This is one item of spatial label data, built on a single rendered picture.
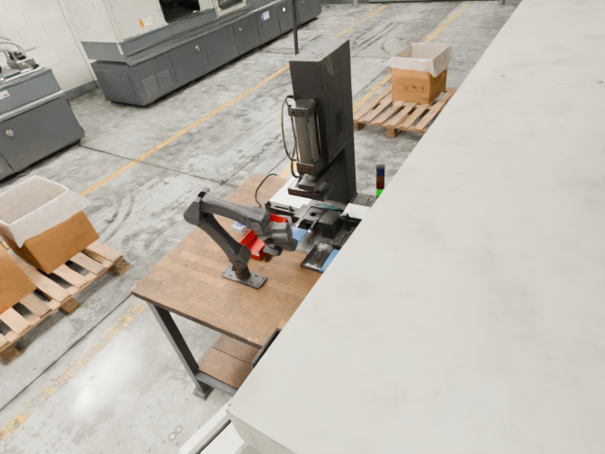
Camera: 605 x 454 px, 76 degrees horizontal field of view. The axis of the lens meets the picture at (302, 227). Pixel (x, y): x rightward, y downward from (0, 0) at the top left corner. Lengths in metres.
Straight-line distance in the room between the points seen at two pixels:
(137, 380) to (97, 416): 0.26
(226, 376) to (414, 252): 1.79
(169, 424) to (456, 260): 2.12
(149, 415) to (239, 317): 1.16
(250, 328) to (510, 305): 1.12
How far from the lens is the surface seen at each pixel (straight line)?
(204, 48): 7.40
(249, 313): 1.54
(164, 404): 2.56
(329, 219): 1.74
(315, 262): 1.64
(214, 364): 2.30
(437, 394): 0.44
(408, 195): 0.66
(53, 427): 2.84
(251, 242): 1.82
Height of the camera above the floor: 2.07
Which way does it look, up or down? 39 degrees down
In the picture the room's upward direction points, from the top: 9 degrees counter-clockwise
